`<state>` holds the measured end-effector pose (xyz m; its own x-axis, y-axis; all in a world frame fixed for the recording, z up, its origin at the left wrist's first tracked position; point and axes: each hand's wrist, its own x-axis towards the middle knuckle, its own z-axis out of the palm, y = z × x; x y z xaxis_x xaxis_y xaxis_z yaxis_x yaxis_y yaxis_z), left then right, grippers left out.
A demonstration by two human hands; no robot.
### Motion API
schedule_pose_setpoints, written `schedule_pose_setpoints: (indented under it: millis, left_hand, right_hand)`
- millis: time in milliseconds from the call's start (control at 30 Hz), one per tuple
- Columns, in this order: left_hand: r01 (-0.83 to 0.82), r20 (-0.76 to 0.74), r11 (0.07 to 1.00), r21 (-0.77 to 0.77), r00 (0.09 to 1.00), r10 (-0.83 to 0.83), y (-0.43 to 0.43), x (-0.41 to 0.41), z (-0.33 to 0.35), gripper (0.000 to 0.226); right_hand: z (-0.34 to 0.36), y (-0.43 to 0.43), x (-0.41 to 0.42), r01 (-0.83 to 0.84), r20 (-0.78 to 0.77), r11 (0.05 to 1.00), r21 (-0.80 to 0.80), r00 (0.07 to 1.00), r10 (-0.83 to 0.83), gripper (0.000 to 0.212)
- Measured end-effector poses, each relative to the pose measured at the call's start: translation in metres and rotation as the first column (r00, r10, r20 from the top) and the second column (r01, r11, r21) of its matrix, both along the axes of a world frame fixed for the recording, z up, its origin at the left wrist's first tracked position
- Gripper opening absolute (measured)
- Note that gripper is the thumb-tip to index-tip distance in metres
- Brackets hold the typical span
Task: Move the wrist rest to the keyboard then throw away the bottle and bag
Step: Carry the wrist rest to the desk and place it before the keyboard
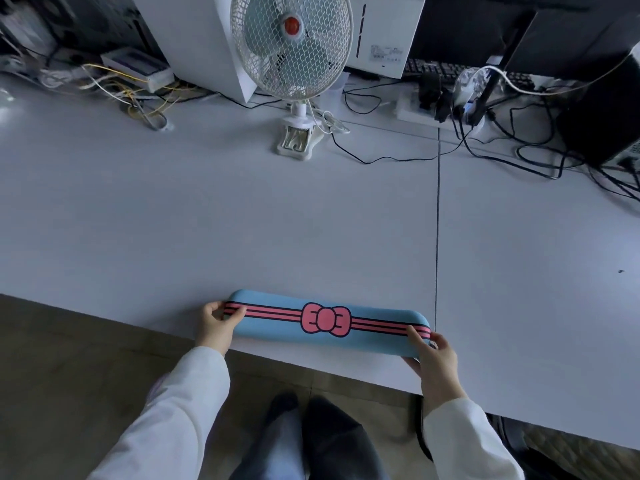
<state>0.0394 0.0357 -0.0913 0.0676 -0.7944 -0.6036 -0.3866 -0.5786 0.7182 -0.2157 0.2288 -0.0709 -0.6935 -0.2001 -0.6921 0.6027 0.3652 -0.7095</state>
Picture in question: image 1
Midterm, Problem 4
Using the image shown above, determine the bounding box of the person's right forearm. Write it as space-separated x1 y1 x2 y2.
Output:
422 397 526 480

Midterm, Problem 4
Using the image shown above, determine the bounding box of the black keyboard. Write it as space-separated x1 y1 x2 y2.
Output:
402 57 537 93

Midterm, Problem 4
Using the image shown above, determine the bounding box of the black cables tangle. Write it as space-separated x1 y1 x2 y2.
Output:
452 97 640 203

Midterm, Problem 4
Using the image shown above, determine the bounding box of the person's left leg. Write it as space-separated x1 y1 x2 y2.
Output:
229 391 307 480

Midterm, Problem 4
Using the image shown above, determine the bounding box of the black computer tower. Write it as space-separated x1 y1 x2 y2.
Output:
555 44 640 168

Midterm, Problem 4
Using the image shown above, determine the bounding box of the person's left hand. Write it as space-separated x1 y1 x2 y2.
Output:
195 301 247 356

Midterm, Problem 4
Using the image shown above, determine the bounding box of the black power adapter plug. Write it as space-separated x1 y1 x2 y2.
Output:
418 72 453 123

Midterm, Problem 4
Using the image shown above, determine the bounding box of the person's right leg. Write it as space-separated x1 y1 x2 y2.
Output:
302 396 392 480

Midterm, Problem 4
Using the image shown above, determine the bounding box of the person's right hand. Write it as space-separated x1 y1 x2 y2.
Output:
403 325 469 415

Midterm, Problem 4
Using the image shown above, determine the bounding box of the white box appliance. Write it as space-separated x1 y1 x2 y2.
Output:
344 0 426 80

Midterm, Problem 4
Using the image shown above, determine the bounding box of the yellow cables bundle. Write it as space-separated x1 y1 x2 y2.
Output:
80 63 193 131

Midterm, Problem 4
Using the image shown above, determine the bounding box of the person's leg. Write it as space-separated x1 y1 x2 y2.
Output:
302 396 392 480
229 391 307 480

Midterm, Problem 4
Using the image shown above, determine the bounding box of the black hanging strap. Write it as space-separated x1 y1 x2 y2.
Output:
415 395 435 463

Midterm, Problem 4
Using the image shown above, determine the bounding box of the white clip desk fan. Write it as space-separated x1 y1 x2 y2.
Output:
230 0 354 161

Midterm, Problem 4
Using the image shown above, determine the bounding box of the white network switch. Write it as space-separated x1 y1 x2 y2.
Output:
100 47 175 93

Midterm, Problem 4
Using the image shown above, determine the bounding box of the white power strip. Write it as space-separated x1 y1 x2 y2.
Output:
394 90 487 134

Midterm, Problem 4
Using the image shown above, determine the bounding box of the blue wrist rest pink bow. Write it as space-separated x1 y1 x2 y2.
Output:
222 290 432 359

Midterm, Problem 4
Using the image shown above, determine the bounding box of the white computer tower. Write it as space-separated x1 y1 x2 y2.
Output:
131 0 261 103

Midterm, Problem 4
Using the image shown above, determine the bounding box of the black monitor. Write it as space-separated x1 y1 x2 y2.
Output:
409 0 640 126

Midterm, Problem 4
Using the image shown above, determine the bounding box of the white cable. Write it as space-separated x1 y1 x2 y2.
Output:
457 50 636 108

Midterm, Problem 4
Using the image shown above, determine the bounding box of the person's left forearm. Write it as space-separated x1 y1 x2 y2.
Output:
87 346 231 480

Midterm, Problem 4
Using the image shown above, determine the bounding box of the long black cable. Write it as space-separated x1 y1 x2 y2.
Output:
330 126 473 165

